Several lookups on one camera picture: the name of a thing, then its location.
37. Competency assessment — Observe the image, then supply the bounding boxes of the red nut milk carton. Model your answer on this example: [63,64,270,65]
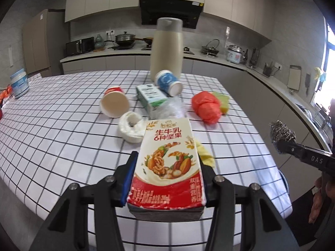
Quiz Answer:
[127,118,206,222]

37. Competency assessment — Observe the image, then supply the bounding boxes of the white rice cooker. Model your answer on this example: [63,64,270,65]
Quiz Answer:
[226,45,242,64]

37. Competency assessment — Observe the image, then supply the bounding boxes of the yellow green sponge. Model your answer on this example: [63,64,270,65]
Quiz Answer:
[212,91,229,114]

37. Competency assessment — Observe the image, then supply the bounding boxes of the black range hood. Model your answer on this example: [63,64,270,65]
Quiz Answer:
[139,0,204,29]

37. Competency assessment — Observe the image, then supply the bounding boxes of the green white milk carton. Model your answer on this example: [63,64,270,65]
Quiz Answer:
[136,84,167,119]

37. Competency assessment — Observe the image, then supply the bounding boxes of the white blue tub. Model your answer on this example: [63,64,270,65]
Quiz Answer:
[10,68,30,99]

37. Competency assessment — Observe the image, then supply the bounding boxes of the black cleaver knife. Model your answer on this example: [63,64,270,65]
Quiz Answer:
[305,74,311,96]

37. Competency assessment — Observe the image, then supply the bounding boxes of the black utensil holder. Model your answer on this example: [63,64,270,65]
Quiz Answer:
[262,63,273,77]

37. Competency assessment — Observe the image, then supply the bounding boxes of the clear crumpled plastic bag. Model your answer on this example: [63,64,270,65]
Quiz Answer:
[156,97,187,119]

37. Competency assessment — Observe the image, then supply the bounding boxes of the black cooking pot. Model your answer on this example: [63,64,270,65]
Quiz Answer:
[115,31,136,47]

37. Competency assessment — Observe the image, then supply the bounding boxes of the beige thermos jug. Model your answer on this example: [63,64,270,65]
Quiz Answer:
[150,18,184,81]

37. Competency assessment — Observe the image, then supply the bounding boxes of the blue white yogurt cup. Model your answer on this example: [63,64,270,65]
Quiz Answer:
[155,70,183,97]

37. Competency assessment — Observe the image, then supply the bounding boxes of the yellow blue hanging gloves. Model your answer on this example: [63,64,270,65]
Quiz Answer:
[314,67,326,92]

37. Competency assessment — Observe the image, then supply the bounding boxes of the red plastic bag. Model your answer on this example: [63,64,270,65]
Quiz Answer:
[191,91,222,125]

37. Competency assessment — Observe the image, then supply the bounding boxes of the person's right hand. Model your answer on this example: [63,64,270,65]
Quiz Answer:
[308,177,335,223]

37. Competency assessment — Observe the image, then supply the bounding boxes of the brown refrigerator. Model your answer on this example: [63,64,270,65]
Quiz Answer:
[22,9,70,77]

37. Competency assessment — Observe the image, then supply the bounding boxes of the white cutting board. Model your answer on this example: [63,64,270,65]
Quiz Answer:
[287,65,301,91]

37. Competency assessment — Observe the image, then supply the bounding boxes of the black microwave oven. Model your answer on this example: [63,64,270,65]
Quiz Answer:
[65,37,95,56]

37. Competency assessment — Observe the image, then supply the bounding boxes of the green ceramic vase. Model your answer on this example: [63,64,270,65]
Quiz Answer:
[95,34,105,50]

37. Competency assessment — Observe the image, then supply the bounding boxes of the steel kettle on stand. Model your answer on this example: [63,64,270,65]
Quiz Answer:
[200,38,220,57]

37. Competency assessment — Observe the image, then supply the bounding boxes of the steel wool scourer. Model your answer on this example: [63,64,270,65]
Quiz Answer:
[269,120,296,151]

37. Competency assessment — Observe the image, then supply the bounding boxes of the steel kitchen sink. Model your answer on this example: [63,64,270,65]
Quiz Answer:
[296,104,333,147]

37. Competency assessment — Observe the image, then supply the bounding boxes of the gas stove top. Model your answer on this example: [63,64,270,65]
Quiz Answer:
[108,41,152,50]

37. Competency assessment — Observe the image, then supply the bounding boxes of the black white checkered tablecloth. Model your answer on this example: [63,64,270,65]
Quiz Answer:
[0,70,294,245]

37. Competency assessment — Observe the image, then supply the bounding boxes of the yellow cloth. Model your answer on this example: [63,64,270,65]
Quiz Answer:
[195,140,215,168]

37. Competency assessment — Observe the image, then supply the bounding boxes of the red paper cup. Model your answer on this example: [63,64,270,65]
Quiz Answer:
[99,86,130,118]

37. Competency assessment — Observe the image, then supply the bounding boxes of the white crumpled tissue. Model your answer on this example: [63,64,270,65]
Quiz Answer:
[118,112,148,143]

